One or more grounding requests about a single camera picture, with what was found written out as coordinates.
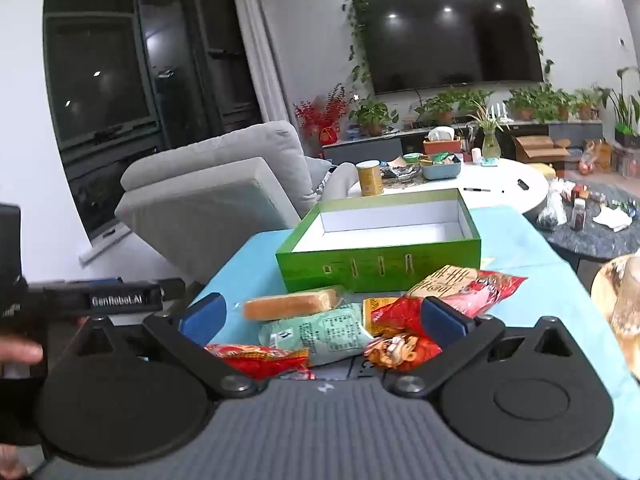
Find small red snack packet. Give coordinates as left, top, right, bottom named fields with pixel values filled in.
left=204, top=344, right=316, bottom=382

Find clear plastic wrapped bundle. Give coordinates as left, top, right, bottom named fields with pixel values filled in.
left=590, top=255, right=640, bottom=381

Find white round table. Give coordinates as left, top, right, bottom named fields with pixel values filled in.
left=347, top=157, right=550, bottom=221

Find glass vase with plant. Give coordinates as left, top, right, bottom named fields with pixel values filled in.
left=470, top=105, right=503, bottom=160

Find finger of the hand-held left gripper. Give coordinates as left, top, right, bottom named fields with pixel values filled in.
left=159, top=279, right=187, bottom=306

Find yellow canister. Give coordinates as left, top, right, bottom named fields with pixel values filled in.
left=356, top=159, right=385, bottom=197

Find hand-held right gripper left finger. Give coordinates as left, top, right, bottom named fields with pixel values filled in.
left=72, top=292, right=258, bottom=401

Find white curtain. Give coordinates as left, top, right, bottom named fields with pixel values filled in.
left=230, top=0, right=306, bottom=126

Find clear storage boxes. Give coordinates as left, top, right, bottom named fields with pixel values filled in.
left=612, top=145, right=640, bottom=181

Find dark glass window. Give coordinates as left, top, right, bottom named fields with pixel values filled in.
left=42, top=0, right=261, bottom=241

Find black television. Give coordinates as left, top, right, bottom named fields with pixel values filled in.
left=352, top=0, right=545, bottom=96

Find grey television cabinet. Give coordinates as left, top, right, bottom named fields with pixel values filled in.
left=320, top=120, right=606, bottom=161

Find clear plastic bag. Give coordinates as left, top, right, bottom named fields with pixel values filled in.
left=537, top=177, right=568, bottom=231

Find sponge cake packet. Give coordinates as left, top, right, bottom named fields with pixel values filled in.
left=243, top=285, right=346, bottom=322

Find large red cracker packet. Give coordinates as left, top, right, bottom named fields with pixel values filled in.
left=406, top=264, right=529, bottom=321

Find orange tissue box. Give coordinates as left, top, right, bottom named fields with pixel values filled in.
left=424, top=127, right=462, bottom=155

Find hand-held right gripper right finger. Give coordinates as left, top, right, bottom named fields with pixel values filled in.
left=382, top=296, right=576, bottom=401

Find white paper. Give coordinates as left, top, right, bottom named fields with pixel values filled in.
left=592, top=207, right=633, bottom=233

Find red yellow snack packet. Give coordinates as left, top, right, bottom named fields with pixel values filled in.
left=362, top=296, right=443, bottom=373

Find beige sofa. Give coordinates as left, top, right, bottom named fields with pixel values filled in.
left=114, top=120, right=361, bottom=286

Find dark snack bags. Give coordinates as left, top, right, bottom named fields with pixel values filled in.
left=382, top=162, right=421, bottom=181

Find potted green plant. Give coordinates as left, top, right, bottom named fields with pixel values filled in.
left=350, top=95, right=398, bottom=136
left=414, top=91, right=458, bottom=126
left=507, top=87, right=551, bottom=121
left=542, top=89, right=576, bottom=121
left=572, top=87, right=601, bottom=121
left=452, top=87, right=493, bottom=116

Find tall leafy plant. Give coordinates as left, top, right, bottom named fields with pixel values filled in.
left=597, top=65, right=640, bottom=136

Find trailing green vine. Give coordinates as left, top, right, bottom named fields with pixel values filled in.
left=342, top=0, right=555, bottom=96

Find person's left hand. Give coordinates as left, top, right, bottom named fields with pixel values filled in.
left=0, top=337, right=44, bottom=367

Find orange plastic bag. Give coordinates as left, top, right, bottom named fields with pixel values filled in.
left=577, top=142, right=613, bottom=173

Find dark marble round table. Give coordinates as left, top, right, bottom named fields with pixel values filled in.
left=537, top=180, right=640, bottom=261

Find pale green snack packet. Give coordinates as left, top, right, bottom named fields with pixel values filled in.
left=257, top=302, right=376, bottom=367

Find open cardboard box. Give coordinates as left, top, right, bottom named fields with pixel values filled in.
left=512, top=134, right=571, bottom=163

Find red flower arrangement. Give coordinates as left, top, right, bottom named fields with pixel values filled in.
left=294, top=85, right=351, bottom=146

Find blue snack basket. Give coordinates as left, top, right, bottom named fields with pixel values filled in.
left=420, top=154, right=463, bottom=181

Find green cardboard box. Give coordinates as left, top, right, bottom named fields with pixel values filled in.
left=276, top=189, right=482, bottom=295

